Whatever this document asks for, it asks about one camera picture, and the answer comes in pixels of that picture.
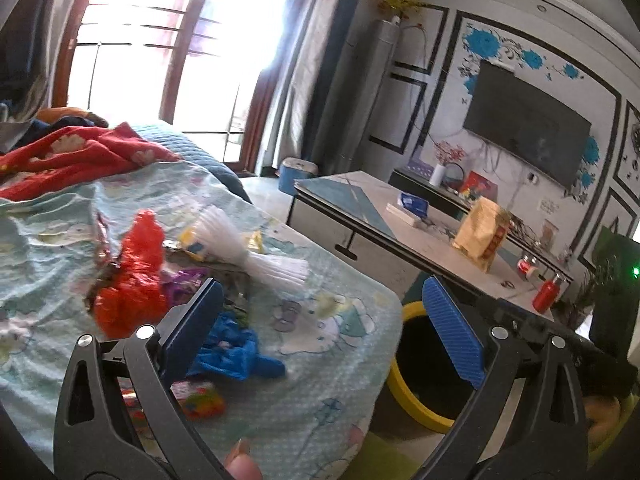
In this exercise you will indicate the red floral blanket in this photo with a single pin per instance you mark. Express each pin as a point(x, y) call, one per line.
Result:
point(74, 155)

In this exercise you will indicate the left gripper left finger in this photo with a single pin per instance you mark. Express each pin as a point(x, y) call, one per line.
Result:
point(94, 437)

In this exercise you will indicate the dark teal sofa cushion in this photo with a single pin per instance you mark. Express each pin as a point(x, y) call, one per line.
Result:
point(176, 141)

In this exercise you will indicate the red snack packet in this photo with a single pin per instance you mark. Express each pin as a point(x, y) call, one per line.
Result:
point(104, 256)

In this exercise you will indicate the red thermos bottle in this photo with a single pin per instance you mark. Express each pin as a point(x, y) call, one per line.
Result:
point(547, 294)

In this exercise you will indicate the person's thumb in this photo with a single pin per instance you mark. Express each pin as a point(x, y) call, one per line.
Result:
point(240, 464)

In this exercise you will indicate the black wall television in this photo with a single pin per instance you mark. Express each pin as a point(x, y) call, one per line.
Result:
point(527, 123)

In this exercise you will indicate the tall grey air conditioner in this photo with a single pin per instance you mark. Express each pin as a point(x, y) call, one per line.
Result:
point(362, 79)

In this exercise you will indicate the yellow rim trash bin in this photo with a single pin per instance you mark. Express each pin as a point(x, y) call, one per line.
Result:
point(422, 380)

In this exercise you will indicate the yellow paper bag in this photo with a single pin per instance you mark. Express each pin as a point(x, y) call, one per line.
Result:
point(482, 232)

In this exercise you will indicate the purple wrapper pile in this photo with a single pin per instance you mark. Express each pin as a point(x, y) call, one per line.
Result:
point(180, 285)

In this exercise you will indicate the white coffee table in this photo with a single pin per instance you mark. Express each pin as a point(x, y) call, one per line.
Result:
point(354, 217)

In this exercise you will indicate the red picture box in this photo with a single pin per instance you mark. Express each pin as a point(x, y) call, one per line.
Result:
point(475, 186)

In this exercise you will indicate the white flat box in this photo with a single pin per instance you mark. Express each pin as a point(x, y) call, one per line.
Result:
point(403, 215)

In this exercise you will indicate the red plastic bag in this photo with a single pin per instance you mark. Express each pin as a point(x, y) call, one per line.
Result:
point(135, 296)

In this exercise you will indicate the blue plastic bag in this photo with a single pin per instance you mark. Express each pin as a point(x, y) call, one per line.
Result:
point(232, 351)

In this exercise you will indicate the yellow white wrapper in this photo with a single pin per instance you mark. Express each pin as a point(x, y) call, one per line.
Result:
point(203, 246)

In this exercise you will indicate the blue white small bin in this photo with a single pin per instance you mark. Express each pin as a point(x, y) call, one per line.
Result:
point(293, 169)

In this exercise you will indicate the grey window curtain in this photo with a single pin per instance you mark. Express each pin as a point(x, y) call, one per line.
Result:
point(292, 91)

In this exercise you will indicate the light blue cartoon bedsheet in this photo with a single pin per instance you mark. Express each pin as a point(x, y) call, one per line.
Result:
point(335, 335)

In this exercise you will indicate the white vase red flowers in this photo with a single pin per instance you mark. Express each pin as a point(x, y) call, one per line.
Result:
point(445, 154)

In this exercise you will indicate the black tv cabinet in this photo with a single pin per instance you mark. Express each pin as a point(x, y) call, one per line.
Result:
point(449, 203)

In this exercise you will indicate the red white can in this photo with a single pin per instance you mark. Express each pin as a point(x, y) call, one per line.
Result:
point(527, 266)

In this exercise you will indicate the blue tissue pack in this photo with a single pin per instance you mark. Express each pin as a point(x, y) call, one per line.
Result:
point(414, 204)

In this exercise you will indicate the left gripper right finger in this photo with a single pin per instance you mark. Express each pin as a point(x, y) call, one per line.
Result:
point(525, 418)

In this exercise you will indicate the black speaker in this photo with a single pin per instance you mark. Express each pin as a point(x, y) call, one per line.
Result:
point(615, 293)

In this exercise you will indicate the colourful candy wrapper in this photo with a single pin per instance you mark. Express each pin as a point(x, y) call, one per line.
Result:
point(198, 399)

